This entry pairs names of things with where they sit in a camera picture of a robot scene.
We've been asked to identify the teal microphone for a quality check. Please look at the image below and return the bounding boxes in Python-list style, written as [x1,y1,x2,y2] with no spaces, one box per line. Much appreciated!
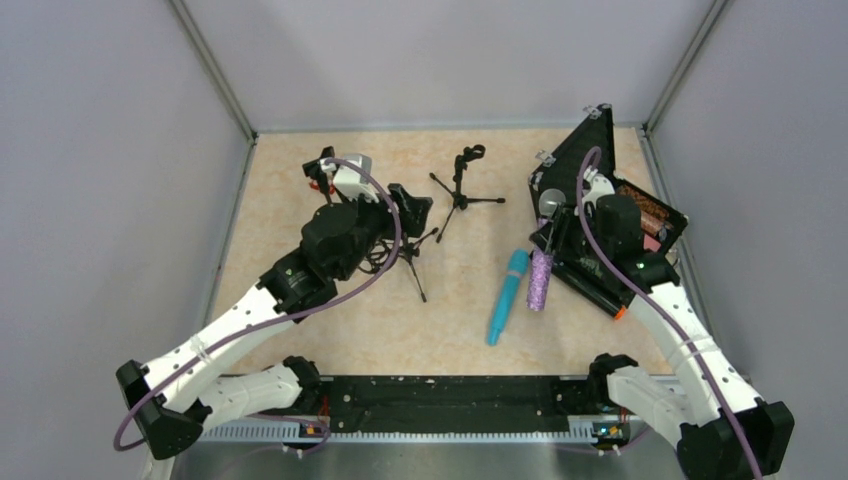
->
[486,249,529,346]

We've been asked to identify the purple glitter microphone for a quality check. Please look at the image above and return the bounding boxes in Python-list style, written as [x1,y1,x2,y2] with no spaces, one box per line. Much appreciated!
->
[526,188,566,312]

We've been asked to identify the black microphone orange end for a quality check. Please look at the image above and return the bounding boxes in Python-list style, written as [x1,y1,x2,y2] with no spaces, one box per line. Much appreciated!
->
[552,262,627,319]

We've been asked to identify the shock mount tripod stand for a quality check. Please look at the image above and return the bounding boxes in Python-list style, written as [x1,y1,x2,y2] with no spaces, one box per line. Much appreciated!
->
[357,228,439,303]

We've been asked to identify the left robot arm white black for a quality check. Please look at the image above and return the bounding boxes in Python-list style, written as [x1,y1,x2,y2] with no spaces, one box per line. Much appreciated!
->
[114,183,433,460]

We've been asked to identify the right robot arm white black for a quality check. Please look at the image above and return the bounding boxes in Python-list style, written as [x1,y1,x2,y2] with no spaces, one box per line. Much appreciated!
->
[531,189,795,479]

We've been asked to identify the round base microphone stand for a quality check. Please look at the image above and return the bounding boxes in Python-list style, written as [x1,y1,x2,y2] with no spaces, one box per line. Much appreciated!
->
[302,146,348,204]

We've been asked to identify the small black tripod stand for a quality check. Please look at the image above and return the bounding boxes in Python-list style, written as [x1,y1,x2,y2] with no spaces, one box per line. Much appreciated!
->
[429,144,506,243]

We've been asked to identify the black foam lined case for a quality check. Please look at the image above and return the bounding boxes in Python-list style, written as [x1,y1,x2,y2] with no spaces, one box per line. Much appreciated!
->
[528,104,688,308]

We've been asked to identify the poker chip rolls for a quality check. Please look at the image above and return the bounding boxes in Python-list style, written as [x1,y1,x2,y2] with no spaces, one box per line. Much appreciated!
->
[616,184,673,242]

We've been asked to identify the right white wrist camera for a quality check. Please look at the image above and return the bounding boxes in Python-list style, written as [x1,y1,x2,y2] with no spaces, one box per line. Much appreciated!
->
[580,166,615,205]

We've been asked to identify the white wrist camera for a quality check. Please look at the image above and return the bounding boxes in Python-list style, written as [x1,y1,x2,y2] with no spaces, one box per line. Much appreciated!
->
[319,153,380,203]
[580,166,615,205]

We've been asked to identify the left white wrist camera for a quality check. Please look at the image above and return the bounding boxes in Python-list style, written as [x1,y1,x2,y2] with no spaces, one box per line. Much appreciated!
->
[319,153,380,203]

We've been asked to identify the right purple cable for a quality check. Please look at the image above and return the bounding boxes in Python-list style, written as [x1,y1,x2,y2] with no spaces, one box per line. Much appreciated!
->
[574,145,766,480]

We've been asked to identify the purple cable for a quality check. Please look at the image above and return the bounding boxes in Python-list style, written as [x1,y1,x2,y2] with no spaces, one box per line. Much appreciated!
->
[574,145,766,480]
[112,156,405,453]

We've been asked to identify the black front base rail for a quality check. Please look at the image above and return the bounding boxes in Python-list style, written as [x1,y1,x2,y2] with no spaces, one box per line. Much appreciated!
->
[303,375,601,434]

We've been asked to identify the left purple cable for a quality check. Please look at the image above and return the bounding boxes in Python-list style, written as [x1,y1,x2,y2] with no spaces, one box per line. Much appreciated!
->
[112,156,405,453]

